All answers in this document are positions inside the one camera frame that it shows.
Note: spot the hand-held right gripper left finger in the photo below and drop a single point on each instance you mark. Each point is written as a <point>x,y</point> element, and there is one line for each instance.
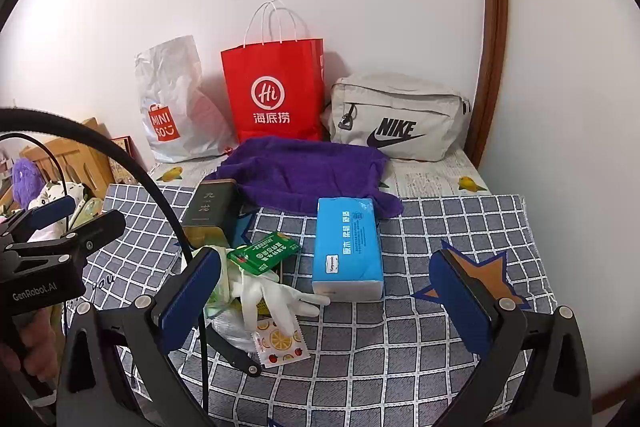
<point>187,299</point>

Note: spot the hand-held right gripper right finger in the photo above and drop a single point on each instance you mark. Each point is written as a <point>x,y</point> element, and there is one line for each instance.
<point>460,302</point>

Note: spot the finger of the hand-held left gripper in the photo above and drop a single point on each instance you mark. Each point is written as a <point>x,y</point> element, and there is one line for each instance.
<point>50,211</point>
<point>97,229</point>

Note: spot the light green packet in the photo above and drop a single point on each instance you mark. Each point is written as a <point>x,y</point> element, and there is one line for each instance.
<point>220,297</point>

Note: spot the green white milk carton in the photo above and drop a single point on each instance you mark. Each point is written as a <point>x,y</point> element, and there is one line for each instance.
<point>265,253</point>

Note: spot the white glove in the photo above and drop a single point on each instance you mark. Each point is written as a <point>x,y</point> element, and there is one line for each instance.
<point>280,297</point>

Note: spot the person's left hand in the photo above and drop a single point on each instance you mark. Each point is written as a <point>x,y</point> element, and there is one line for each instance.
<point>37,339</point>

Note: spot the white dotted cloth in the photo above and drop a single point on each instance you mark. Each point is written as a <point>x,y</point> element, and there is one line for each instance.
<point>77,189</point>

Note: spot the purple plush toy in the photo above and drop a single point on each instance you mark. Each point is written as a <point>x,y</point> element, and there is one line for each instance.
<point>25,179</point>

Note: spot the dark green tea box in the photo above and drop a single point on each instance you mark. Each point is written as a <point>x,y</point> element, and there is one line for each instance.
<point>207,207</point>

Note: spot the grey checked blanket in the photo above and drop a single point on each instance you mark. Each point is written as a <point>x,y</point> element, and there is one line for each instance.
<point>375,357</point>

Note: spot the fruit print packet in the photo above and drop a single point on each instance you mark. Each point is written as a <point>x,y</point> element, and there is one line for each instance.
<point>280,342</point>

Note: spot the fruit print bed sheet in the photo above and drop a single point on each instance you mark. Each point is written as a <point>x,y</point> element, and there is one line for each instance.
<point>430,179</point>

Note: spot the blue tissue pack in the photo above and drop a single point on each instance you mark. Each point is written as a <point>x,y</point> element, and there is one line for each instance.
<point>345,247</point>

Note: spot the white plastic shopping bag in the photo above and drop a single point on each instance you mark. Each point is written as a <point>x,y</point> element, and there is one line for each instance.
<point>170,77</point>

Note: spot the purple towel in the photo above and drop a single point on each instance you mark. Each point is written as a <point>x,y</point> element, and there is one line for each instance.
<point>300,172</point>

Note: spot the grey Nike garment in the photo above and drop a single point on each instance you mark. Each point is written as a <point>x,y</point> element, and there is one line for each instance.
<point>400,107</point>

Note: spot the red paper bag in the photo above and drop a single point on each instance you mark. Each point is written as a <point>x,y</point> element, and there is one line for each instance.
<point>272,72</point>

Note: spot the small picture frame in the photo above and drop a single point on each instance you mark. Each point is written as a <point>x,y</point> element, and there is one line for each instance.
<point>122,159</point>

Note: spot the brown wooden door frame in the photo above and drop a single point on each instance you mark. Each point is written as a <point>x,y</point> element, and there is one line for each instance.
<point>492,32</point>

